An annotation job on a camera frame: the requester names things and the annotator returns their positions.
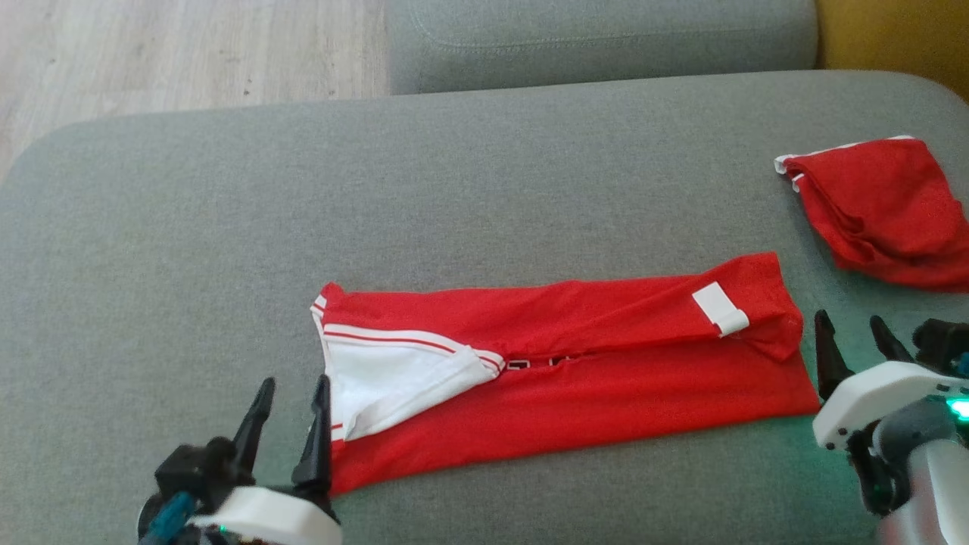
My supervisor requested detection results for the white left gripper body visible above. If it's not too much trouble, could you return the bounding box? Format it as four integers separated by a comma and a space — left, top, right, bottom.
189, 484, 343, 545

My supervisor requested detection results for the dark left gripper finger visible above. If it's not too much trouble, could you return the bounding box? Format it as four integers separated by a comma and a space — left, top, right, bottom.
231, 377, 276, 481
291, 374, 335, 504

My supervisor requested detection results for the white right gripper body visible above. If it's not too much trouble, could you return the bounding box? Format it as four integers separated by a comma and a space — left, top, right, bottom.
812, 361, 969, 515

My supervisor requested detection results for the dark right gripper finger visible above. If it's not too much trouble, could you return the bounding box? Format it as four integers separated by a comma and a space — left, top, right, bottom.
869, 315, 915, 365
814, 309, 855, 402

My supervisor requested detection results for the red garment with white trim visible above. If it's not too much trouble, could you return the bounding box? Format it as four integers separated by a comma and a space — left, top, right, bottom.
774, 136, 969, 294

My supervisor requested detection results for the red jersey with black print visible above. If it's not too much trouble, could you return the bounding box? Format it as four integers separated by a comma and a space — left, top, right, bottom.
310, 252, 823, 497

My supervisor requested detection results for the grey sofa seat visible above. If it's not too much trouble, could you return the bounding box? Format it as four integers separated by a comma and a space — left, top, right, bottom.
0, 70, 969, 545

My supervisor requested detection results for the yellow cushion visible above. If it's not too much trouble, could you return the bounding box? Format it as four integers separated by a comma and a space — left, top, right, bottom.
816, 0, 969, 104

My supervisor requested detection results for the grey sofa cushion section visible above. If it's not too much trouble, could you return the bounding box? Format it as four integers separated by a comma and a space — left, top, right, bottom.
386, 0, 821, 96

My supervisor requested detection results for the left camera cable blue plug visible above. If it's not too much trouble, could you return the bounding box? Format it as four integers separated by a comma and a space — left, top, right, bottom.
139, 492, 199, 545

